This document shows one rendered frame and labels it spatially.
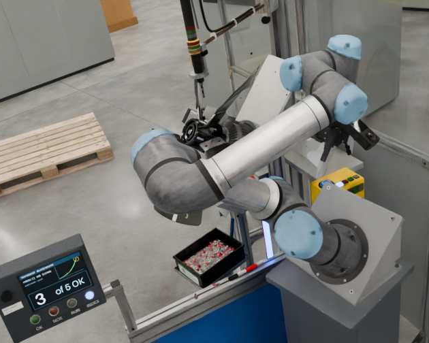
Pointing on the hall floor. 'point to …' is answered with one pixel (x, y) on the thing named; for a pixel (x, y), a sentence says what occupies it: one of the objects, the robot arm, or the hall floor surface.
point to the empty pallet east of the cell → (44, 153)
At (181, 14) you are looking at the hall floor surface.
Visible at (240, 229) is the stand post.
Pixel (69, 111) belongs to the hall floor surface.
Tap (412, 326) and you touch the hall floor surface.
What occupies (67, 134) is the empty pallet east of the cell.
